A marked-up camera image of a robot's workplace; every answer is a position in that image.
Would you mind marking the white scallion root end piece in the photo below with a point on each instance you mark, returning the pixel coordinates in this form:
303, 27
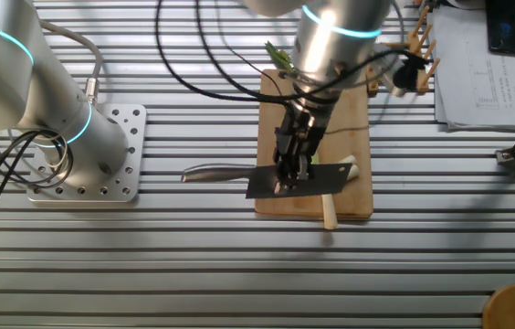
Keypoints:
329, 212

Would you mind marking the black smartphone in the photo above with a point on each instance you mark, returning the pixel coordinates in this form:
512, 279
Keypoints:
504, 27

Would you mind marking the long scallion with green top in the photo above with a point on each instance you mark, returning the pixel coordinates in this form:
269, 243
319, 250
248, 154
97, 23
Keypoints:
279, 57

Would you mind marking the white paper sheets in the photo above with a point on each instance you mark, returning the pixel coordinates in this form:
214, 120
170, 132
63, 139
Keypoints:
490, 91

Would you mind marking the wooden knife rack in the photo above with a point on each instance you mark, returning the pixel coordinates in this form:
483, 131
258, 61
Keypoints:
422, 50

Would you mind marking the steel cleaver knife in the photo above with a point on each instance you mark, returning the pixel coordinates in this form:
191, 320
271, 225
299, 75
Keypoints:
262, 183

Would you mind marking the short white scallion piece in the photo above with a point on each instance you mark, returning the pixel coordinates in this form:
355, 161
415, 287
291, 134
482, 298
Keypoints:
353, 172

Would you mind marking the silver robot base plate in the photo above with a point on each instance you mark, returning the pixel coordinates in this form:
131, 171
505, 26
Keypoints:
132, 119

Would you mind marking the wooden cutting board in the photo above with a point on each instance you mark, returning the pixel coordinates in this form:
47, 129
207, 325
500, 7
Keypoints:
353, 201

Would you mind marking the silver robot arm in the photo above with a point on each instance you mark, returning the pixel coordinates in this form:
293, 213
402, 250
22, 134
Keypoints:
2, 68

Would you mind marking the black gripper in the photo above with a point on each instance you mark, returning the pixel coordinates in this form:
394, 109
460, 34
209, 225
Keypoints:
301, 132

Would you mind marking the pale green scallion piece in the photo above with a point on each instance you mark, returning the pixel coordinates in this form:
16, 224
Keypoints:
349, 160

